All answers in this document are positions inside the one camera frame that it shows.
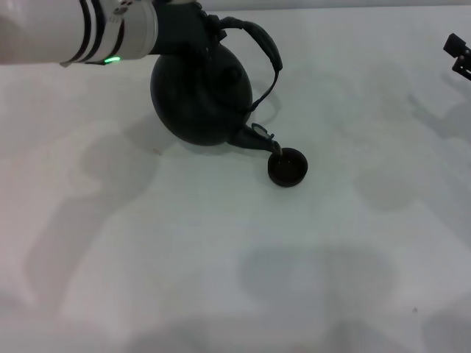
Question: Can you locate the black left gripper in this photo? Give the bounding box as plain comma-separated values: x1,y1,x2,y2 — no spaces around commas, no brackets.
149,0,227,57

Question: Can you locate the black round teapot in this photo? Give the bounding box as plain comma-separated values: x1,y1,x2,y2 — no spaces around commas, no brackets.
149,16,284,154

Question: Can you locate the small dark teacup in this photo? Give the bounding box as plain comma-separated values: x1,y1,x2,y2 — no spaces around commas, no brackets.
267,146,309,188

